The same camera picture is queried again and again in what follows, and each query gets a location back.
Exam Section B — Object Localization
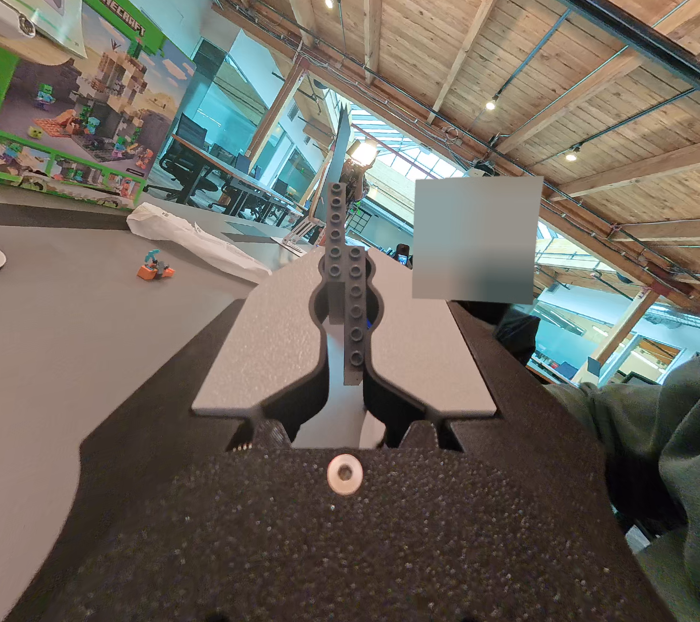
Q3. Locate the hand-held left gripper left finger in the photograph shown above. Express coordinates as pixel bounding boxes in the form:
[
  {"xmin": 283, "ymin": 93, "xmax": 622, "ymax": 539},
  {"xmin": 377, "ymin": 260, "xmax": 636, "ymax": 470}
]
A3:
[{"xmin": 190, "ymin": 248, "xmax": 330, "ymax": 431}]

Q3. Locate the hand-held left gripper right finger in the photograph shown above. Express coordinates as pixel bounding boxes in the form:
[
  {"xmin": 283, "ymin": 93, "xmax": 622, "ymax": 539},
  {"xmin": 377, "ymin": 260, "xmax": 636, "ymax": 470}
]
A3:
[{"xmin": 362, "ymin": 247, "xmax": 498, "ymax": 430}]

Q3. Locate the grey stepped brick wall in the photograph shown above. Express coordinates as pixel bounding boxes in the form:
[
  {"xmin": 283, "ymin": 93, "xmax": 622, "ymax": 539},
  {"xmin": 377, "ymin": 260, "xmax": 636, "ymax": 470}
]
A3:
[{"xmin": 327, "ymin": 182, "xmax": 366, "ymax": 386}]

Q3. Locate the dark grey flat panel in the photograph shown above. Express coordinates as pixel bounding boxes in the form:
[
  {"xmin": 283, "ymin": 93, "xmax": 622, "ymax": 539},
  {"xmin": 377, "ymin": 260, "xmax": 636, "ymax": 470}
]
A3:
[{"xmin": 221, "ymin": 220, "xmax": 285, "ymax": 245}]

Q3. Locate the orange and teal brick figure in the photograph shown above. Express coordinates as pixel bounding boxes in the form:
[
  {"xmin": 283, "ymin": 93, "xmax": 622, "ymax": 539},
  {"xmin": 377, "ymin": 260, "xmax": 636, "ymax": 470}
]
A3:
[{"xmin": 137, "ymin": 250, "xmax": 176, "ymax": 282}]

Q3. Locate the long wooden office table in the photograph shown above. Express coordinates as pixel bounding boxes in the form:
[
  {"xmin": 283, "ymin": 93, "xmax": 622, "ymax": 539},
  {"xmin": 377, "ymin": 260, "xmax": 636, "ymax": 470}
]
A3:
[{"xmin": 171, "ymin": 132, "xmax": 300, "ymax": 228}]

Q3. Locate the person's green sweatshirt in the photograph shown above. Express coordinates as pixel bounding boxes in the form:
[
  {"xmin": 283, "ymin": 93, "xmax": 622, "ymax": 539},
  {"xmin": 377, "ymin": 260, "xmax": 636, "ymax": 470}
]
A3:
[{"xmin": 544, "ymin": 354, "xmax": 700, "ymax": 622}]

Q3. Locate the grey upright board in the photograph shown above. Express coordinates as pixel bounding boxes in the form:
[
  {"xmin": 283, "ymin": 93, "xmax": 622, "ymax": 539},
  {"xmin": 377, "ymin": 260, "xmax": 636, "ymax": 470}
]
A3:
[{"xmin": 311, "ymin": 105, "xmax": 352, "ymax": 246}]

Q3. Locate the black mesh office chair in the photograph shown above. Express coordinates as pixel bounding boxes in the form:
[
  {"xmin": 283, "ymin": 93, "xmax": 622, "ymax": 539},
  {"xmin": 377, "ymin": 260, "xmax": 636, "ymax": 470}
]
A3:
[{"xmin": 147, "ymin": 113, "xmax": 218, "ymax": 207}]

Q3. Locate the green printed toy box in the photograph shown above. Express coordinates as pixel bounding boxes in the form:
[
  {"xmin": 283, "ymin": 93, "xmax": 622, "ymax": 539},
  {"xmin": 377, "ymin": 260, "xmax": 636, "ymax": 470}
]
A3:
[{"xmin": 0, "ymin": 0, "xmax": 198, "ymax": 211}]

